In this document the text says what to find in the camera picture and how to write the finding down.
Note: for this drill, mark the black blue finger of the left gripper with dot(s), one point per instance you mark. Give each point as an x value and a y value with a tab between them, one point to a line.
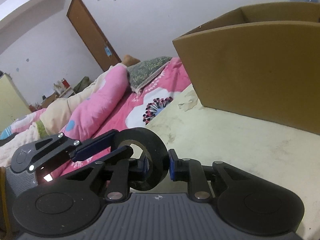
91	147

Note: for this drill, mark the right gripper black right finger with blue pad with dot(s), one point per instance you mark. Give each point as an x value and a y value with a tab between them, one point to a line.
197	176

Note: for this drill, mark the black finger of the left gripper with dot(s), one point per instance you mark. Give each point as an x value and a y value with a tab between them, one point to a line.
124	152

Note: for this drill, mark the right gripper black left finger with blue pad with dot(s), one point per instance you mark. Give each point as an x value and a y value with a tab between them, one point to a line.
109	183

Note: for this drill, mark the black electrical tape roll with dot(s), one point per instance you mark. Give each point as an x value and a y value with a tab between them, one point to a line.
153	165

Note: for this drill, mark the pink floral bed quilt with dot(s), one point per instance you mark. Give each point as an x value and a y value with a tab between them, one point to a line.
116	106

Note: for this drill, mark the person lying on bed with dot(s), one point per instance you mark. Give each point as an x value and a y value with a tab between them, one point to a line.
46	121

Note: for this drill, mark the shelf with bottles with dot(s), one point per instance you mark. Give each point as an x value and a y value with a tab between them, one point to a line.
61	89

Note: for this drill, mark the yellow cabinet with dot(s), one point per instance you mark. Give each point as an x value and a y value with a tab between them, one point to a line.
12	103

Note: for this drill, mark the green leaf pattern pillow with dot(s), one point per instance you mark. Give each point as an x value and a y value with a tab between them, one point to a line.
141	74

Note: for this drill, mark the blue mask on door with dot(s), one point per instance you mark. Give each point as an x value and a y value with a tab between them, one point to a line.
108	51

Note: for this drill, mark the brown wooden door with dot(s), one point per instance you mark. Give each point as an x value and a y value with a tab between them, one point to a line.
91	34

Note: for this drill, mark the brown cardboard box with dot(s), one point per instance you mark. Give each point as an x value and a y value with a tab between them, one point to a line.
260	61

